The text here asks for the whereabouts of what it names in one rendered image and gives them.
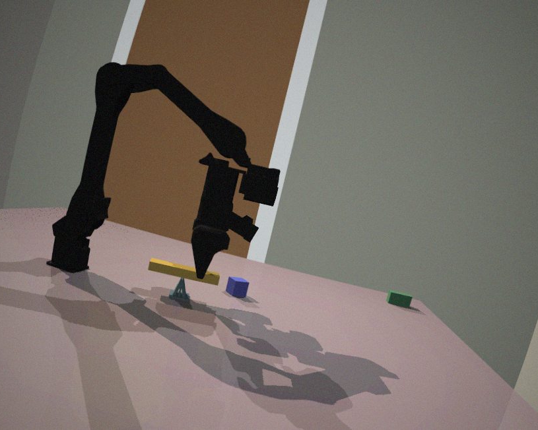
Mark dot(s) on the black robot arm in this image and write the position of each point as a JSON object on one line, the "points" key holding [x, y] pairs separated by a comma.
{"points": [[89, 208]]}

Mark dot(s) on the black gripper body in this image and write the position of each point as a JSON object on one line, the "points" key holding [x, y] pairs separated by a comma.
{"points": [[211, 213]]}

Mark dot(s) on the green rectangular block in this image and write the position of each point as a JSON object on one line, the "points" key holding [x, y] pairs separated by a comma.
{"points": [[399, 298]]}

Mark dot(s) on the yellow bar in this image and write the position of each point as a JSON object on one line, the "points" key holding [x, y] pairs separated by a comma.
{"points": [[182, 271]]}

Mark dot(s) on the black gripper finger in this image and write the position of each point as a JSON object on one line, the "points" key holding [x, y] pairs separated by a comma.
{"points": [[203, 256]]}

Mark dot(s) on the blue cube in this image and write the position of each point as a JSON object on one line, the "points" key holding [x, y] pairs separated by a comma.
{"points": [[237, 286]]}

